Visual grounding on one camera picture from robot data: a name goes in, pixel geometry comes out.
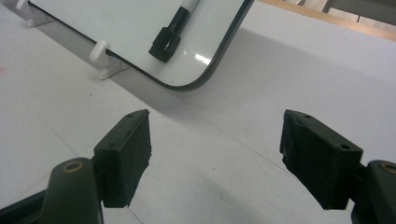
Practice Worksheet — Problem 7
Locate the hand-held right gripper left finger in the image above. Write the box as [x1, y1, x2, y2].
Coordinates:
[92, 108, 153, 209]

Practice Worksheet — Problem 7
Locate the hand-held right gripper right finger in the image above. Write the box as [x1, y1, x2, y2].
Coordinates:
[278, 108, 364, 211]

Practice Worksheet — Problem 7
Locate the black whiteboard marker with eraser cap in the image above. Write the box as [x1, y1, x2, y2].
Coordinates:
[148, 0, 205, 63]

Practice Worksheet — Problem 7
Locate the white whiteboard with dark rim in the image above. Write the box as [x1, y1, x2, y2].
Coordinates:
[27, 0, 256, 92]

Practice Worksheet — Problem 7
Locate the white plastic board stand foot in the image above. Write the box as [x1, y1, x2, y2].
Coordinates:
[89, 39, 131, 81]

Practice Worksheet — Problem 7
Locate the wooden edge strip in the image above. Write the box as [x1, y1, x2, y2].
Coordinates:
[257, 0, 396, 43]

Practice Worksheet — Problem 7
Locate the grey furniture panel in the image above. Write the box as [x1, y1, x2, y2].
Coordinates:
[322, 0, 396, 26]

